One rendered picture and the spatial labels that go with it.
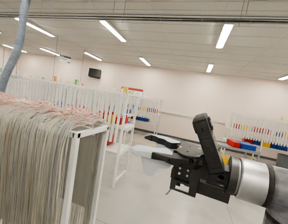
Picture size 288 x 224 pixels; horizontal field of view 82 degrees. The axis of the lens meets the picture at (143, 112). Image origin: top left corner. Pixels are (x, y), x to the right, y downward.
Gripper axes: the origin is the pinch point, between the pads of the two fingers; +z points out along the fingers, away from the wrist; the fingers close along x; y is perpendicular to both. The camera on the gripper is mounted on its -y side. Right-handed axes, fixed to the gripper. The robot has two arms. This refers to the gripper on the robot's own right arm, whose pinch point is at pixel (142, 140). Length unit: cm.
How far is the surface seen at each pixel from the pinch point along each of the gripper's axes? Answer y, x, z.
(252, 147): 104, 359, -104
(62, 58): -54, 502, 609
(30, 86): 30, 187, 332
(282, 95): -1, 820, -266
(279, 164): 209, 595, -240
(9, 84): 33, 181, 391
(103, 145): 36, 58, 53
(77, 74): 11, 716, 737
